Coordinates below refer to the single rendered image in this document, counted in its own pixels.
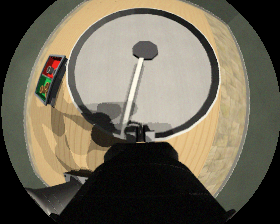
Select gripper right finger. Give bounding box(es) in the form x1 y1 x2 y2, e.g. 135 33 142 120
143 125 155 143

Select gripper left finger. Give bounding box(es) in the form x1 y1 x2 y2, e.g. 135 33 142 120
126 126 138 143

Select grey round turntable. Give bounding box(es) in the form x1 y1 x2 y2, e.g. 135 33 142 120
66 7 221 141

